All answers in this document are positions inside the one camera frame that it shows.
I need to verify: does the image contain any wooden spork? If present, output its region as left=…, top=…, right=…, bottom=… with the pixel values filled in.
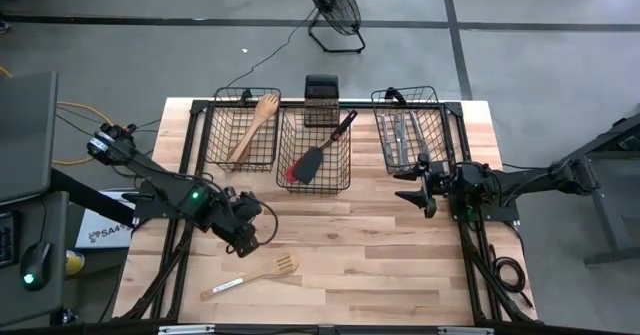
left=227, top=93, right=281, bottom=164

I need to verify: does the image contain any black floor fan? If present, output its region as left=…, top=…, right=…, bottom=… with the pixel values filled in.
left=301, top=0, right=367, bottom=55

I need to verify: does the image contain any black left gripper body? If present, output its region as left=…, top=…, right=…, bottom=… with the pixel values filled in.
left=214, top=189, right=262, bottom=259

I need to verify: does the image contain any black keyboard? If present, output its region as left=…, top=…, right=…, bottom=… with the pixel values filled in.
left=0, top=210, right=21, bottom=270

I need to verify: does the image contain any black spatula with red button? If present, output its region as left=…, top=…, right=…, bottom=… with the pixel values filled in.
left=292, top=109, right=359, bottom=185

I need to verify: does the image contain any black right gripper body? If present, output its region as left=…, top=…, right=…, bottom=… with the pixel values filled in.
left=417, top=152, right=456, bottom=220

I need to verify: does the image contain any black metal beam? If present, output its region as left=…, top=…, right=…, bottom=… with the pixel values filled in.
left=49, top=167, right=139, bottom=228

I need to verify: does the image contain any white paper sign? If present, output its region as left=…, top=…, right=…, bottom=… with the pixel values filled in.
left=74, top=188, right=137, bottom=250

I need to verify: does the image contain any yellow round object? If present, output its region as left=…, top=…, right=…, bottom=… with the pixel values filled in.
left=64, top=249, right=86, bottom=276

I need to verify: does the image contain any steel cutlery piece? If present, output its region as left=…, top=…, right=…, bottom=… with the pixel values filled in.
left=394, top=112, right=409, bottom=154
left=378, top=113, right=396, bottom=169

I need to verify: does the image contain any steel table knife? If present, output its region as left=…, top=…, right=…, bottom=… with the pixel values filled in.
left=409, top=109, right=426, bottom=144

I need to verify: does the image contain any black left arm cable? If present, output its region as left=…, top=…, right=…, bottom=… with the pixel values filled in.
left=224, top=199, right=280, bottom=255

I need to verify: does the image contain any black table frame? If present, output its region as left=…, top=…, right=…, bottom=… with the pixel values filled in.
left=113, top=97, right=540, bottom=326

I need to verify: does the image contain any black fan power cable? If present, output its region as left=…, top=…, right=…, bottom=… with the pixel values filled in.
left=219, top=7, right=321, bottom=92

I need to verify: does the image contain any black computer mouse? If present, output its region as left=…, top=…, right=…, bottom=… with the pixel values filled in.
left=19, top=241, right=53, bottom=292

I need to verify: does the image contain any black wire basket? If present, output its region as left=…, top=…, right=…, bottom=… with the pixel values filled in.
left=204, top=87, right=282, bottom=173
left=275, top=105, right=353, bottom=196
left=371, top=85, right=451, bottom=175

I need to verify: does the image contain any black box grater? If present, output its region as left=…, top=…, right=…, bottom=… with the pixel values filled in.
left=303, top=73, right=341, bottom=129

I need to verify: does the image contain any grey metal stand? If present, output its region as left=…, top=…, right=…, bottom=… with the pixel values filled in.
left=582, top=99, right=640, bottom=267

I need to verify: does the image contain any yellow cable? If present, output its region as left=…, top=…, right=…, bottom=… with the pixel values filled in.
left=0, top=66, right=117, bottom=167

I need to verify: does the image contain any silver metal bracket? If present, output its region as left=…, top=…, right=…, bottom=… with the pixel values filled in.
left=437, top=327, right=496, bottom=335
left=158, top=324, right=216, bottom=335

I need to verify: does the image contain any wooden slotted spoon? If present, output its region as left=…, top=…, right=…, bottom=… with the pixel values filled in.
left=199, top=252, right=301, bottom=301

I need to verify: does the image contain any dark grey desk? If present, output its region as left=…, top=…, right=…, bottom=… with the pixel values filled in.
left=0, top=190, right=70, bottom=329

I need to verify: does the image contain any grey flat panel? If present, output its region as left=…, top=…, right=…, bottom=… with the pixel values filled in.
left=0, top=70, right=60, bottom=207

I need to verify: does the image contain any black coiled cable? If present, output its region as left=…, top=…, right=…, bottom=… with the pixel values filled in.
left=488, top=242, right=535, bottom=310

